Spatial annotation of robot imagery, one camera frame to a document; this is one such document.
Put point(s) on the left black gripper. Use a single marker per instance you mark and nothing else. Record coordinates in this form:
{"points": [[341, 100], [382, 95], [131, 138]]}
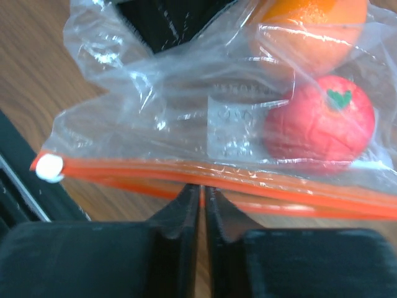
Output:
{"points": [[161, 25]]}

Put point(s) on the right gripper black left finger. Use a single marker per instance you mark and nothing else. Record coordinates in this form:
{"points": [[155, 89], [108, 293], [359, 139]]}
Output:
{"points": [[153, 258]]}

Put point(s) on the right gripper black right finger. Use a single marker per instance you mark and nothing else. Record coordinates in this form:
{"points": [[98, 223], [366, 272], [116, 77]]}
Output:
{"points": [[249, 260]]}

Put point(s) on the fake orange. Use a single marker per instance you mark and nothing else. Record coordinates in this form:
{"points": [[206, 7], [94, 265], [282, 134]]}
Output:
{"points": [[314, 36]]}

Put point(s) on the clear zip top bag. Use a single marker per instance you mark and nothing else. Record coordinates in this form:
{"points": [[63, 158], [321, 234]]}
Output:
{"points": [[195, 114]]}

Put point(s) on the fake red apple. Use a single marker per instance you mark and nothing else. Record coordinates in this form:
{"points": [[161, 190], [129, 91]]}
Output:
{"points": [[324, 126]]}

